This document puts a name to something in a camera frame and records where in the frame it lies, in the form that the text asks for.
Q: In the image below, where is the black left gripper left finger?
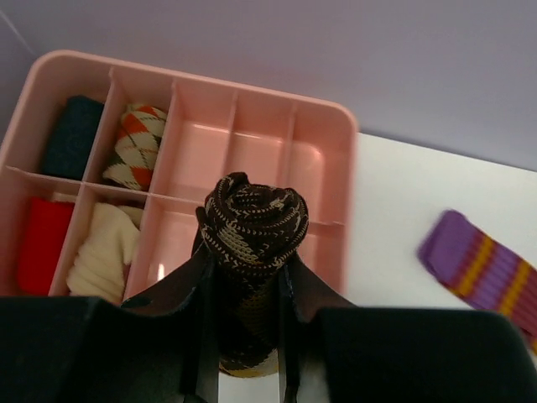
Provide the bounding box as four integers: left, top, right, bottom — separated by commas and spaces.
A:
1, 246, 218, 402

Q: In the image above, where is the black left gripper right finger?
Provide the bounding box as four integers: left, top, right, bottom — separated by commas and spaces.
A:
279, 264, 536, 402

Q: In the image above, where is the brown yellow argyle sock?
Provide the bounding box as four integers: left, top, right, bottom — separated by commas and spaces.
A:
196, 172, 309, 378

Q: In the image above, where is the cream white rolled sock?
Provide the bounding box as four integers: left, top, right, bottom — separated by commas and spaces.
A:
66, 202, 143, 305

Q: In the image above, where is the maroon purple striped sock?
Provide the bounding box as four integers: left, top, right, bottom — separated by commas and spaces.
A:
417, 210, 536, 352

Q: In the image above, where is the red rolled sock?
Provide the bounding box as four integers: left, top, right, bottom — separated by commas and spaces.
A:
17, 197, 75, 296

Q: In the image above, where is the cream orange argyle rolled sock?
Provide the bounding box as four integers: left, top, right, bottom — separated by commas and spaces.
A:
102, 103, 168, 191

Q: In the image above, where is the pink compartment organizer box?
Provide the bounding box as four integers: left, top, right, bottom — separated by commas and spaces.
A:
1, 50, 357, 297

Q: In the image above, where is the dark teal rolled sock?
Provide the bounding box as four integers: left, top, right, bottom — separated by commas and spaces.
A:
39, 95, 104, 181

